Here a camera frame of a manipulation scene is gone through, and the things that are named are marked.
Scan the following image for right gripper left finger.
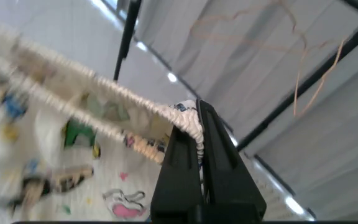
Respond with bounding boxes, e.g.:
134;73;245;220
150;126;204;223

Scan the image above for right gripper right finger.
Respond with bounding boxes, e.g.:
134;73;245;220
197;98;267;223

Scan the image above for cream printed garment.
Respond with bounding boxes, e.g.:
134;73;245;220
0;12;205;223

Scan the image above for black clothes rack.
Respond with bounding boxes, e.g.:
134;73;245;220
113;0;358;152

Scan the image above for white curtain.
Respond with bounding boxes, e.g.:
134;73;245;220
116;0;358;224

